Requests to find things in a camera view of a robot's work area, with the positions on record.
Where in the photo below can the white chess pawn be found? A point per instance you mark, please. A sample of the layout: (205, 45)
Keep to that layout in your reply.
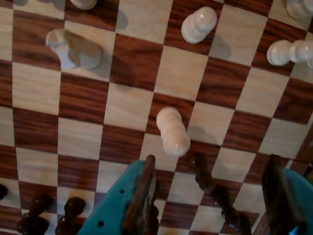
(199, 24)
(280, 52)
(172, 132)
(83, 3)

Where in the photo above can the wooden chessboard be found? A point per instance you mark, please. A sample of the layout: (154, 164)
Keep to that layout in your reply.
(83, 98)

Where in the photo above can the white chess knight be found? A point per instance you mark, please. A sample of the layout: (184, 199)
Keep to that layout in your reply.
(300, 8)
(75, 51)

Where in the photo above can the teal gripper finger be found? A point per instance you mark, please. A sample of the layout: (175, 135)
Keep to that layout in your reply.
(115, 208)
(291, 200)

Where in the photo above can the dark chess pawn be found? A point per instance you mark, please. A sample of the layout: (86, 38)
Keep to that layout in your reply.
(223, 202)
(2, 191)
(34, 215)
(71, 215)
(238, 225)
(203, 171)

